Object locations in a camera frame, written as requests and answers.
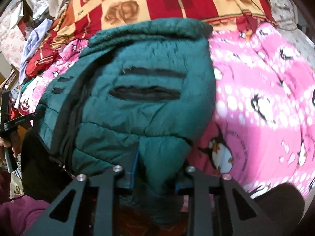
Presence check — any dark green puffer jacket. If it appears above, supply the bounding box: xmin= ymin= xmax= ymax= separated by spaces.
xmin=34 ymin=18 xmax=216 ymax=224

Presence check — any maroon sleeve forearm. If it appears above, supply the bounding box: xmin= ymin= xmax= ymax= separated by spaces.
xmin=1 ymin=196 xmax=49 ymax=236

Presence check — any person's left hand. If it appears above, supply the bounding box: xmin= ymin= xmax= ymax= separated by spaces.
xmin=0 ymin=131 xmax=22 ymax=160

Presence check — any white patterned cloth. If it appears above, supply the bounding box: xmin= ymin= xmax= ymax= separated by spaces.
xmin=18 ymin=76 xmax=40 ymax=116

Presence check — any green garment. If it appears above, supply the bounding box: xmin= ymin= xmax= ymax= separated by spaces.
xmin=21 ymin=78 xmax=34 ymax=93

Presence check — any pink penguin blanket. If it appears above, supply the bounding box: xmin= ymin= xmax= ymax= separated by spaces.
xmin=21 ymin=23 xmax=314 ymax=202

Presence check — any lavender garment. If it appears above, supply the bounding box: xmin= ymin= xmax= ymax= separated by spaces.
xmin=19 ymin=19 xmax=53 ymax=85

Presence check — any red orange rose blanket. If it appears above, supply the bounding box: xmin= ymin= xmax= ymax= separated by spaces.
xmin=26 ymin=0 xmax=276 ymax=78

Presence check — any floral bed sheet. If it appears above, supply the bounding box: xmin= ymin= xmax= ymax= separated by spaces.
xmin=269 ymin=0 xmax=314 ymax=67

